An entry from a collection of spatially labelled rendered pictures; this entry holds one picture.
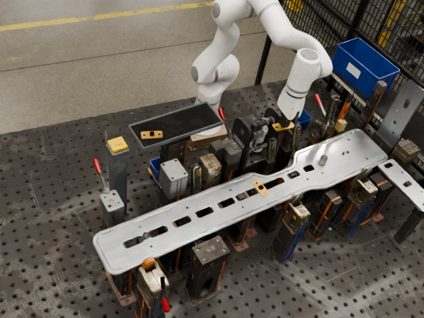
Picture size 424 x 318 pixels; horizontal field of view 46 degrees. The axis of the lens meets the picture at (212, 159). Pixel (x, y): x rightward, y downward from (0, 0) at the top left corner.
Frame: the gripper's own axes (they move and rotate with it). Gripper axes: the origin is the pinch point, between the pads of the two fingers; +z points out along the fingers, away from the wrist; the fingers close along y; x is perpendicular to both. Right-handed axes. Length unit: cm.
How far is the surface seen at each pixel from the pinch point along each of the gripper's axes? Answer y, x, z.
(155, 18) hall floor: -259, 56, 131
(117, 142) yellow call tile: -22, -59, 16
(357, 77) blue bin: -34, 71, 21
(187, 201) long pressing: 3.3, -38.5, 31.1
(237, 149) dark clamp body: -9.4, -10.8, 22.9
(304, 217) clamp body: 28.5, 0.4, 26.3
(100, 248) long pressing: 12, -76, 32
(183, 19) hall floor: -251, 81, 131
